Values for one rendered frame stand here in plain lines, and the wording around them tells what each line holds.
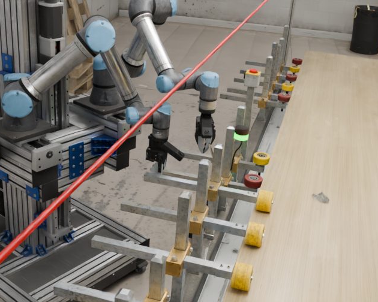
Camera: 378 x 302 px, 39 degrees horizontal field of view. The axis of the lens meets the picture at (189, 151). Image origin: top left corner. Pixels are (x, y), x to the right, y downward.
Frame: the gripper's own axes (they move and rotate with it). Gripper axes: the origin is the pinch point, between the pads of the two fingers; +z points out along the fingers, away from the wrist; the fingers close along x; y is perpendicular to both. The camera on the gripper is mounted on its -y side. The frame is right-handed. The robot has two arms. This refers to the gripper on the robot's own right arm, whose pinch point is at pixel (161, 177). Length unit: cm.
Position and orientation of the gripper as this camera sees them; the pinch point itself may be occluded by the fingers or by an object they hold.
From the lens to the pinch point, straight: 247.3
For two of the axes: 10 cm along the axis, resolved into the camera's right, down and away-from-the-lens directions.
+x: -2.6, 3.8, -8.9
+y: -9.6, -1.9, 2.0
